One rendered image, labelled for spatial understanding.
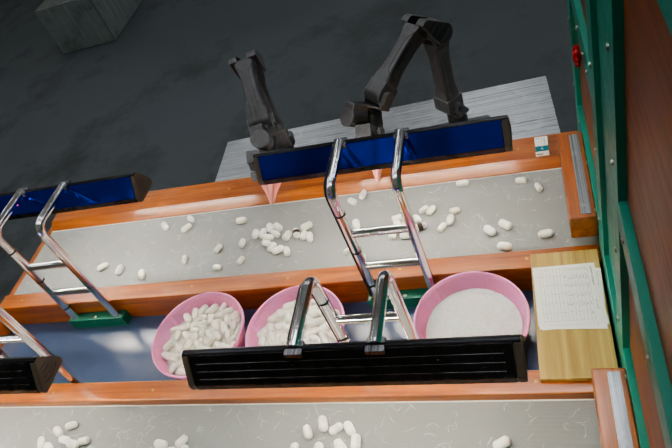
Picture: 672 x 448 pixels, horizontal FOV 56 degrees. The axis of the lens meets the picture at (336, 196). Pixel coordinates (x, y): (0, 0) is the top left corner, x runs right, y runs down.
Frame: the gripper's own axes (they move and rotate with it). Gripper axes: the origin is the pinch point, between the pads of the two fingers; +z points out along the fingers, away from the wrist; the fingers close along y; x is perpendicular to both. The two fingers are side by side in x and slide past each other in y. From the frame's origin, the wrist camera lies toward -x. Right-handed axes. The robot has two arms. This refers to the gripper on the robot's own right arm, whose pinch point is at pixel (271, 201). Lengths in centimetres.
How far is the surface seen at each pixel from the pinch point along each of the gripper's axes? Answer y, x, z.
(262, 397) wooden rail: 10, -35, 50
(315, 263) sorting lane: 14.9, -6.6, 19.6
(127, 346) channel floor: -43, -14, 39
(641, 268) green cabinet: 89, -80, 25
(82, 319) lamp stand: -61, -12, 30
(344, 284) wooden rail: 25.3, -13.7, 25.8
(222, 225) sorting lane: -20.5, 5.8, 4.9
